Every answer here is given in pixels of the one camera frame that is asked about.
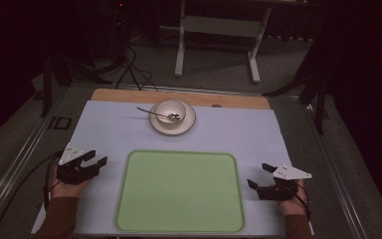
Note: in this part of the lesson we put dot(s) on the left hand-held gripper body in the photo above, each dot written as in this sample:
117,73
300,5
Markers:
74,172

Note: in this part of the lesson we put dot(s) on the green tray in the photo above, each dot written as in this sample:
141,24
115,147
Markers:
180,191

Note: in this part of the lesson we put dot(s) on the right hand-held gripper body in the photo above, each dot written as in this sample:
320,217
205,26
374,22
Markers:
282,186

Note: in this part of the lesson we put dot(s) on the white plate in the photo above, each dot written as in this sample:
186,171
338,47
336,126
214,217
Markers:
172,118

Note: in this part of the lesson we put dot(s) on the white bowl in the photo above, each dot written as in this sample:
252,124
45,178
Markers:
170,112

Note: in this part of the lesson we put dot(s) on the person's left hand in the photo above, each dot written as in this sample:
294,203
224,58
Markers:
67,189

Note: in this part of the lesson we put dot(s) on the black stand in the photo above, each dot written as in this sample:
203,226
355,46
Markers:
51,73
311,83

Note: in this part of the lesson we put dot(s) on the metal spoon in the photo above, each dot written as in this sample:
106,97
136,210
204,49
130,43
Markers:
160,114

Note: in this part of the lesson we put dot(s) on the pale blue table mat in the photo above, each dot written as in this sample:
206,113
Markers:
112,132

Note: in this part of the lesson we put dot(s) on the black floor socket frame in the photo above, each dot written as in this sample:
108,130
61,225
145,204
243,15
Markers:
59,123

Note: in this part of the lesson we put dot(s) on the white metal table frame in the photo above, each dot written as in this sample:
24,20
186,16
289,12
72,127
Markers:
221,33

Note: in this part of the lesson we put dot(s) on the person's right hand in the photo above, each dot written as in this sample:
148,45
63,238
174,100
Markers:
293,205

